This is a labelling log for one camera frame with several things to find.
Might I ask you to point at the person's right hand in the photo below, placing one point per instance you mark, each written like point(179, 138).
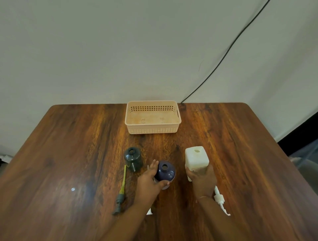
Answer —
point(203, 183)

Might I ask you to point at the person's left hand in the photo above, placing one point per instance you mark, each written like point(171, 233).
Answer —
point(146, 185)

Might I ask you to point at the person's right thumb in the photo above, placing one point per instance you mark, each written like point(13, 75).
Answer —
point(188, 171)

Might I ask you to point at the person's left thumb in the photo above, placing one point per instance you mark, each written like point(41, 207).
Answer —
point(162, 184)

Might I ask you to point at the dark purple round bottle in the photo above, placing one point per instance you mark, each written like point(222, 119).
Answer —
point(165, 173)

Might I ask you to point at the white square bottle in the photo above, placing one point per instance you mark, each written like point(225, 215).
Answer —
point(196, 159)

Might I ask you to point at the person's right forearm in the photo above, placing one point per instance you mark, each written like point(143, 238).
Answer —
point(223, 221)

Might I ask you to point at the person's left forearm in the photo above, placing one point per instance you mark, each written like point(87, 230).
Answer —
point(125, 223)

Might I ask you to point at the white pump part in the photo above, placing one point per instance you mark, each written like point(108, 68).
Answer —
point(149, 211)

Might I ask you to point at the dark green round bottle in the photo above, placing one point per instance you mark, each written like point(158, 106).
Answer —
point(133, 157)

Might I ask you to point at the white pump dispenser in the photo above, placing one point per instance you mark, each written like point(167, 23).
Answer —
point(220, 200)

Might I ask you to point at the green pump dispenser with tube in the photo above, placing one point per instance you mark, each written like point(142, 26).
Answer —
point(120, 196)

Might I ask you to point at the beige plastic basket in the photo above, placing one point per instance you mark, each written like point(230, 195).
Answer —
point(152, 116)

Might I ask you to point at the grey chair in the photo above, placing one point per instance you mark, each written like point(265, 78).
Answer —
point(304, 159)

